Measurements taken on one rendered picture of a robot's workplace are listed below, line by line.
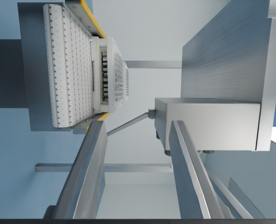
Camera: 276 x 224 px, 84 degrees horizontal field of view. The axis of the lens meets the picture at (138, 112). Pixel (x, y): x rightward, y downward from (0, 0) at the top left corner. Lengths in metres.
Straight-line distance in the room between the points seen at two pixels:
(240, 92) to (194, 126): 0.17
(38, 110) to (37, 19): 0.20
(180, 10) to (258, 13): 3.61
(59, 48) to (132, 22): 3.54
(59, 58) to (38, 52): 0.06
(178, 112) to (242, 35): 0.26
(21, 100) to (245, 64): 0.62
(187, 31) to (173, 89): 1.30
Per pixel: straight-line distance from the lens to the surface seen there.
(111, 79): 0.51
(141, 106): 3.89
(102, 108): 0.52
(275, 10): 0.43
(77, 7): 0.41
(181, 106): 0.33
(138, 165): 1.55
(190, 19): 4.06
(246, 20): 0.49
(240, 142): 0.40
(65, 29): 0.40
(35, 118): 0.44
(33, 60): 0.43
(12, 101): 0.59
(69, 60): 0.39
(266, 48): 0.42
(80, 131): 0.37
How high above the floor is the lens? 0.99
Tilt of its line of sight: level
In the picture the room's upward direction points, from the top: 90 degrees clockwise
